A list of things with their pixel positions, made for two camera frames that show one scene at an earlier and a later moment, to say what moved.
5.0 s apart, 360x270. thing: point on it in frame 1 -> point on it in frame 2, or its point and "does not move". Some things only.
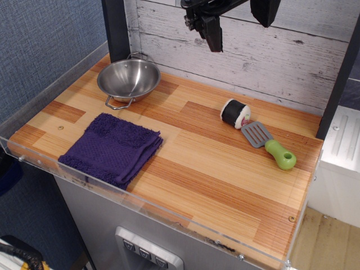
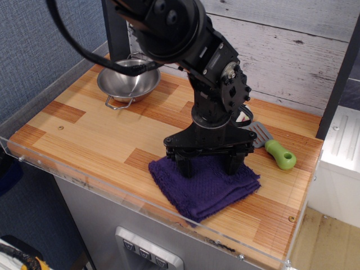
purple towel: (115, 150) -> (212, 187)
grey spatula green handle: (259, 136) does not move
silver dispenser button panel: (136, 252) does not move
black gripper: (265, 11) -> (211, 134)
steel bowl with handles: (135, 78) does not move
